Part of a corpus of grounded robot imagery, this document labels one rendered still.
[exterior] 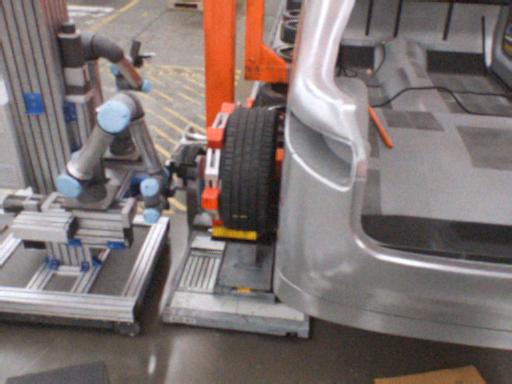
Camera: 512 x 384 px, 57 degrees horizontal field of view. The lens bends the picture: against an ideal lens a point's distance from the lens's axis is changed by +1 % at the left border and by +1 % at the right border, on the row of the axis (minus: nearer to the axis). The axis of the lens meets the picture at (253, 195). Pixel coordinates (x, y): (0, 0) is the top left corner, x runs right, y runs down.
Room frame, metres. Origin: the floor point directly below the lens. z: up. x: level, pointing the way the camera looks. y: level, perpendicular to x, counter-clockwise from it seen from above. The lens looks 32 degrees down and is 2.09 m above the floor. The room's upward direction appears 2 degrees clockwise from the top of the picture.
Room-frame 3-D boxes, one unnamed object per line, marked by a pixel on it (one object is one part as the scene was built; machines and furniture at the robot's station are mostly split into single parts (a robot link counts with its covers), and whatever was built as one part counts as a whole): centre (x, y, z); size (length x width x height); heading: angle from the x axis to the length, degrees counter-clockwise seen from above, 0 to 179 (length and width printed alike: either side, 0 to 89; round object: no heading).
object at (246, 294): (2.24, 0.01, 0.13); 0.50 x 0.36 x 0.10; 175
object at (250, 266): (2.21, 0.02, 0.32); 0.40 x 0.30 x 0.28; 175
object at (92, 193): (1.94, 0.80, 0.87); 0.15 x 0.15 x 0.10
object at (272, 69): (4.66, -0.27, 0.69); 0.52 x 0.17 x 0.35; 85
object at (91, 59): (2.48, 0.90, 1.19); 0.15 x 0.12 x 0.55; 72
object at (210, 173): (2.22, 0.19, 0.85); 0.54 x 0.07 x 0.54; 175
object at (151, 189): (1.80, 0.46, 0.95); 0.11 x 0.08 x 0.11; 175
